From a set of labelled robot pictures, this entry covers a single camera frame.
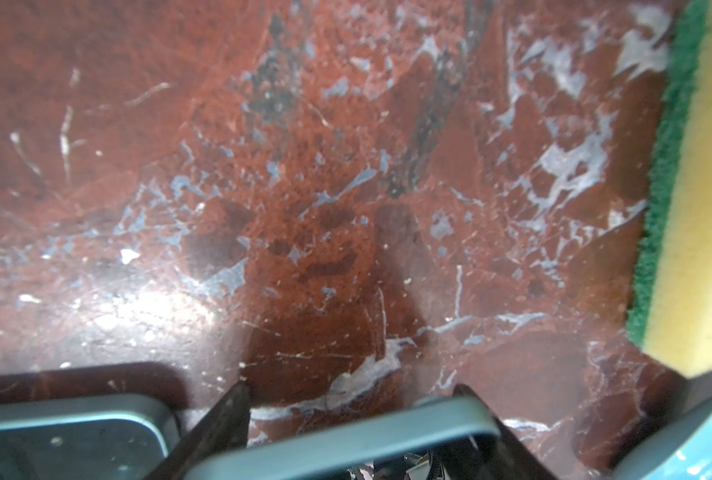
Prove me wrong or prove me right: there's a light blue sponge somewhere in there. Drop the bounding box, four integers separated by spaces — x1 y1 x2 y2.
611 397 712 480

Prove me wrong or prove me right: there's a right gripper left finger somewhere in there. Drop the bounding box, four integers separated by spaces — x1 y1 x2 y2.
145 382 252 480

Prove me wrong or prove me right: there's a dark phone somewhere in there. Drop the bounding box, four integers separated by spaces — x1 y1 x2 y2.
183 395 502 480

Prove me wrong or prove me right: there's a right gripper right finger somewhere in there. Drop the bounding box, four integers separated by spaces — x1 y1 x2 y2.
433 384 556 479

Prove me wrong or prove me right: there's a yellow sponge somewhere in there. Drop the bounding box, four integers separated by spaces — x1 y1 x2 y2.
626 1 712 378

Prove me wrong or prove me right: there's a teal phone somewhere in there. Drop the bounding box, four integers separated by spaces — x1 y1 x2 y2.
0 393 180 479

